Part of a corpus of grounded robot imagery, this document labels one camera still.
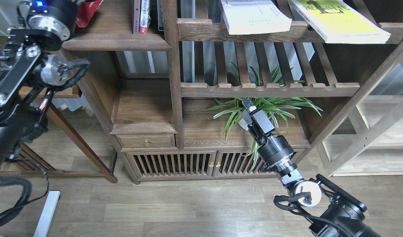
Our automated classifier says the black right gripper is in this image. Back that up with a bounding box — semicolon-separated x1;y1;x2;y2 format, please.
242;98;275;146

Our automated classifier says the yellow green paperback book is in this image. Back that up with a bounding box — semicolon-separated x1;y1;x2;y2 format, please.
288;0;391;44

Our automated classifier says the dark green upright book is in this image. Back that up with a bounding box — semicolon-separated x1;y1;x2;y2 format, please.
157;0;164;32

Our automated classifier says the light wooden shelf frame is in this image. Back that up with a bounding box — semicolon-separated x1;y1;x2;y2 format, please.
317;51;403;176

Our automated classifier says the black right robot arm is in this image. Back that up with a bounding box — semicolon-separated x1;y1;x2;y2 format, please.
242;99;379;237

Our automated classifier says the dark wooden bookshelf cabinet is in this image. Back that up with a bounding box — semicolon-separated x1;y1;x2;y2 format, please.
61;0;403;184

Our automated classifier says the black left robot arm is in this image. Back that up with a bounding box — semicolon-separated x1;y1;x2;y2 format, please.
0;0;90;227

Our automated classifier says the green spider plant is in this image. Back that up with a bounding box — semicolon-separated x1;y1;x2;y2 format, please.
203;66;323;169

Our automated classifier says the white plant pot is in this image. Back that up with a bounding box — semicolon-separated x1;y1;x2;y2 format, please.
238;110;249;131

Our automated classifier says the white metal leg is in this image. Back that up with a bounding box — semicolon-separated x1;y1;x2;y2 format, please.
33;190;61;237

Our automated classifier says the red paperback book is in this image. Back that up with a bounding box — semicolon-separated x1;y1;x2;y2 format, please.
77;0;103;28

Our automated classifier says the red white upright book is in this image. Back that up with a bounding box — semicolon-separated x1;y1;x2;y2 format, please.
139;0;151;34

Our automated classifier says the brass drawer knob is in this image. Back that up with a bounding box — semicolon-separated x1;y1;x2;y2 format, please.
144;140;151;147

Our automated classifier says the dark slatted wooden rack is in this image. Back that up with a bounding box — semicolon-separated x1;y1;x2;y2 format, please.
0;117;66;184

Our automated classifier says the dark maroon upright book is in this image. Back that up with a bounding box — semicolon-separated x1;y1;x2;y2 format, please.
131;0;141;34

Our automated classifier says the white paperback book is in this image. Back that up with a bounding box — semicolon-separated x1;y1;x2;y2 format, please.
219;0;292;35

